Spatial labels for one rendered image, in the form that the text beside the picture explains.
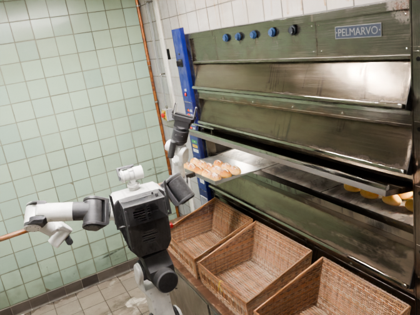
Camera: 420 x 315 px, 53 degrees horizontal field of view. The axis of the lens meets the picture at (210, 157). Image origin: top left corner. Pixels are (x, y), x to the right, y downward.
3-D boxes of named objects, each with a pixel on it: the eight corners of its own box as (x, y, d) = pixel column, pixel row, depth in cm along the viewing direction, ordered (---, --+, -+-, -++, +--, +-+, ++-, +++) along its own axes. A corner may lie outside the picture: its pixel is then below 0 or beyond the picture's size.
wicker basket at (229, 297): (261, 255, 291) (256, 219, 283) (318, 292, 243) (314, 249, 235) (199, 283, 270) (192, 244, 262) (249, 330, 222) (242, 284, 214)
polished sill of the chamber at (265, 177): (215, 158, 332) (215, 153, 331) (423, 237, 177) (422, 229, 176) (209, 160, 330) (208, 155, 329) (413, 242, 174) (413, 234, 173)
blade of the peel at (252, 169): (215, 185, 264) (214, 181, 263) (177, 168, 310) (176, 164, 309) (261, 169, 280) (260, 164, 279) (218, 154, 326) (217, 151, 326)
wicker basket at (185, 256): (220, 227, 341) (215, 195, 334) (259, 254, 292) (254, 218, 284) (165, 248, 322) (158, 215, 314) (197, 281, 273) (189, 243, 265)
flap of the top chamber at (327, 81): (196, 89, 313) (200, 62, 311) (408, 109, 158) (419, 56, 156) (191, 88, 311) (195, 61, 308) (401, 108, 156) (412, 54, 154)
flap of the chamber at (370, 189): (187, 134, 316) (210, 132, 325) (385, 197, 161) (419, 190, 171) (187, 130, 315) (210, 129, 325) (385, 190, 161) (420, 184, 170)
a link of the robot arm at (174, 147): (190, 137, 229) (187, 155, 234) (175, 129, 233) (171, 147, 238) (179, 142, 220) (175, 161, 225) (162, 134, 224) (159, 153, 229)
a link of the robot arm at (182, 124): (194, 121, 217) (189, 142, 223) (197, 115, 226) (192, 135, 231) (170, 115, 218) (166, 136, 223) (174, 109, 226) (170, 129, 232)
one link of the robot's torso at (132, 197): (190, 250, 208) (177, 182, 198) (122, 273, 197) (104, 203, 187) (172, 228, 235) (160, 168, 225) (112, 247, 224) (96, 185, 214)
